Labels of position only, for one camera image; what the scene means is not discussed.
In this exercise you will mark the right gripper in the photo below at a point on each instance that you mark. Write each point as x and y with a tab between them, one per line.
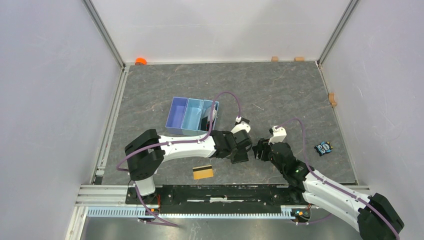
262	145

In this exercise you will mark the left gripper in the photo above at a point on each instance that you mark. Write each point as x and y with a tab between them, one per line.
227	133

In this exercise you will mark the gold credit card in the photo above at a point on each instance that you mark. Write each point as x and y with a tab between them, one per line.
202	172

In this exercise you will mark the black card holder wallet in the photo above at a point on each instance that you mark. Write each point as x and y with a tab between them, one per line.
239	156

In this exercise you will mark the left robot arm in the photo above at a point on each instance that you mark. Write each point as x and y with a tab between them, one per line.
148	151

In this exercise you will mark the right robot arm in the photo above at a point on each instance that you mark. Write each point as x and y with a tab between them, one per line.
372	216

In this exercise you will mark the light blue bin with cards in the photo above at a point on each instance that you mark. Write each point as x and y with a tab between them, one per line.
213	112

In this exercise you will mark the light blue middle bin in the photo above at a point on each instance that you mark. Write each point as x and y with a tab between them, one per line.
192	117

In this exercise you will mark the purple plastic bin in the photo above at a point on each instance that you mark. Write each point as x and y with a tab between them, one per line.
176	114

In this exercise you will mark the blue owl toy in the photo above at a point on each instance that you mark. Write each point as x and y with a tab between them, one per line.
323	148

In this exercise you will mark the wooden arch block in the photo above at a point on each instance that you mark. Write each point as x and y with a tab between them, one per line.
332	99

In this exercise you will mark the orange round object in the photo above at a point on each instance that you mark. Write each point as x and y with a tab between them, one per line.
140	61

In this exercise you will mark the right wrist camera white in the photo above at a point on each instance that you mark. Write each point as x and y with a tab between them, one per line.
278	134

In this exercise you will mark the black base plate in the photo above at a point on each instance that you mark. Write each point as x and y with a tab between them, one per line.
220	199

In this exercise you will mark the aluminium frame rail left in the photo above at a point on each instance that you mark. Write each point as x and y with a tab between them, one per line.
95	194

